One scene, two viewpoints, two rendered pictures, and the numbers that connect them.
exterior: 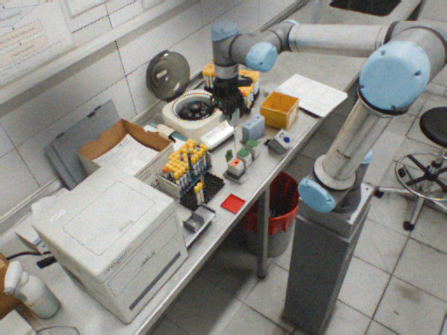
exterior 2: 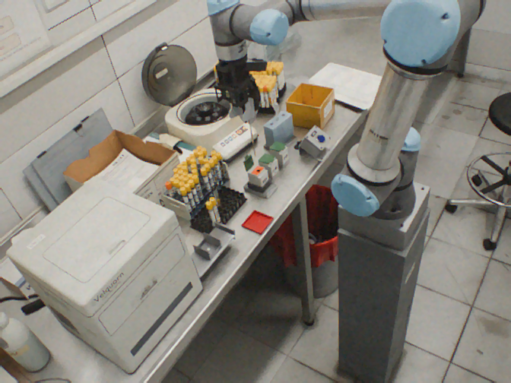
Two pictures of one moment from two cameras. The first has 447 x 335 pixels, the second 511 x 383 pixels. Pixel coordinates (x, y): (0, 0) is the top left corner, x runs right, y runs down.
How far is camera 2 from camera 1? 0.11 m
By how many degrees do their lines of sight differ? 3
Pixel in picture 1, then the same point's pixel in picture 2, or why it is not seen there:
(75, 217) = (56, 242)
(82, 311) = (77, 361)
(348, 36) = not seen: outside the picture
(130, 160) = (128, 178)
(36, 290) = (18, 335)
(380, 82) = (404, 33)
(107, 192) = (94, 210)
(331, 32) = not seen: outside the picture
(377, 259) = (454, 289)
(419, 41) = not seen: outside the picture
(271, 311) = (323, 363)
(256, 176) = (285, 187)
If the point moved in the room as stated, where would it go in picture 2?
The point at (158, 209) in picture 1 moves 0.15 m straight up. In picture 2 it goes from (155, 225) to (133, 172)
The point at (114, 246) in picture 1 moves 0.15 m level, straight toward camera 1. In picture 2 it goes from (103, 270) to (133, 324)
